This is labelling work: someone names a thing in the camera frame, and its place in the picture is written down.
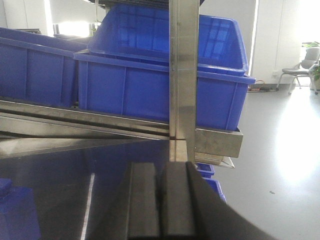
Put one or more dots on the grey office chair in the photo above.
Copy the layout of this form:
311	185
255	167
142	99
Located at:
303	69

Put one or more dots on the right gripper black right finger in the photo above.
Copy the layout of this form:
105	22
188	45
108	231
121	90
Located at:
191	210

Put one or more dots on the steel shelf rack frame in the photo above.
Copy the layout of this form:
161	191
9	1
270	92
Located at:
186	141

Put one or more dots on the blue bin tilted nested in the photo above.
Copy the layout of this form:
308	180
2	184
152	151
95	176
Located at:
142	34

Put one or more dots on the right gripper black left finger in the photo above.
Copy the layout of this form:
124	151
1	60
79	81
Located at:
134	214

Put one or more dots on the blue bin left lower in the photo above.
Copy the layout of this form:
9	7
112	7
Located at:
38	68

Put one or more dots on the blue bin right lower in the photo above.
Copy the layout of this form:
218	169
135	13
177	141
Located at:
136	89

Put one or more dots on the blue bin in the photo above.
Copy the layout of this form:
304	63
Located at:
136	89
38	68

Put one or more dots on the blue bins under shelf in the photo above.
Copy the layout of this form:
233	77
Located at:
207	172

